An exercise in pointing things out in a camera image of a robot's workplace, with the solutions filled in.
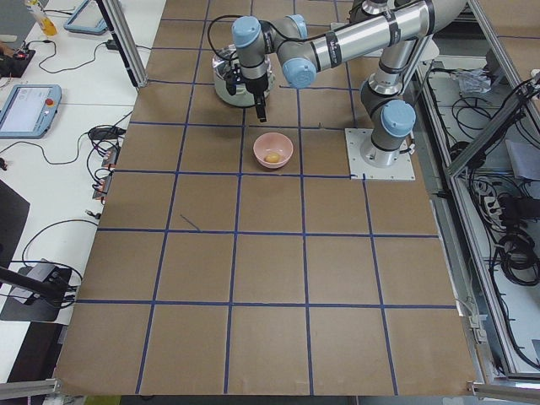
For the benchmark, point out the pale green electric pot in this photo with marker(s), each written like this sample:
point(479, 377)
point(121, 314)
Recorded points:
point(247, 56)

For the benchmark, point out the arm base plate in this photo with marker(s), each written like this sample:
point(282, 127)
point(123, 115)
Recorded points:
point(367, 162)

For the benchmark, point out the aluminium frame post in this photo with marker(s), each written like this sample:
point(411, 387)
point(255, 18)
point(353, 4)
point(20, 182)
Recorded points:
point(116, 22)

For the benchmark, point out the pink bowl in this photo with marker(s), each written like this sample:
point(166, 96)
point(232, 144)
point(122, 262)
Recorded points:
point(273, 150)

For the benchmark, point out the grey usb hub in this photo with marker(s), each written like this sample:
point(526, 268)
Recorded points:
point(51, 274)

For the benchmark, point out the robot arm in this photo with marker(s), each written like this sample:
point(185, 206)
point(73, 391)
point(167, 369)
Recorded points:
point(396, 32)

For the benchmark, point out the brown egg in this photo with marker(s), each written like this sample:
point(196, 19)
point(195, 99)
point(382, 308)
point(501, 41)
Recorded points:
point(272, 158)

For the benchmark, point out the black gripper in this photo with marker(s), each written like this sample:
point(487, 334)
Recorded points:
point(256, 84)

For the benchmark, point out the blue teach pendant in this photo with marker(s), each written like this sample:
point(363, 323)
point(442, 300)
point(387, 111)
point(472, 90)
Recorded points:
point(30, 110)
point(86, 19)

